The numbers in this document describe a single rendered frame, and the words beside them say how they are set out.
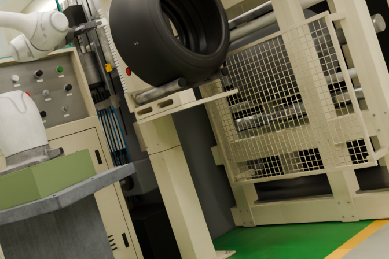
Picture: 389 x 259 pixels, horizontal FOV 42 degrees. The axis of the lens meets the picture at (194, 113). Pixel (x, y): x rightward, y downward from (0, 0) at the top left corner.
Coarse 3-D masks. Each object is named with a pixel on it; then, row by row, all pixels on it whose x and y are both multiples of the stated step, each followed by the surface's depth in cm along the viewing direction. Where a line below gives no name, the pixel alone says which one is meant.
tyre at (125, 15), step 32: (128, 0) 221; (160, 0) 261; (192, 0) 262; (128, 32) 221; (160, 32) 215; (192, 32) 269; (224, 32) 244; (128, 64) 230; (160, 64) 221; (192, 64) 224
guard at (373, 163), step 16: (320, 16) 220; (240, 48) 257; (272, 48) 244; (336, 48) 218; (240, 64) 260; (320, 64) 227; (256, 80) 255; (336, 96) 224; (352, 96) 218; (208, 112) 284; (256, 128) 263; (352, 144) 224; (368, 144) 218; (224, 160) 284; (272, 176) 263; (288, 176) 254
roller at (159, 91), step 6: (180, 78) 224; (168, 84) 229; (174, 84) 225; (180, 84) 223; (150, 90) 241; (156, 90) 236; (162, 90) 232; (168, 90) 230; (174, 90) 228; (138, 96) 247; (144, 96) 243; (150, 96) 240; (156, 96) 237; (138, 102) 248; (144, 102) 247
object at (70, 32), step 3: (75, 27) 201; (69, 30) 200; (72, 30) 201; (78, 30) 202; (81, 30) 205; (69, 33) 200; (72, 33) 201; (75, 33) 202; (66, 36) 199; (69, 36) 200; (72, 36) 201; (66, 39) 199; (69, 39) 200; (72, 39) 202; (66, 42) 200; (69, 42) 202
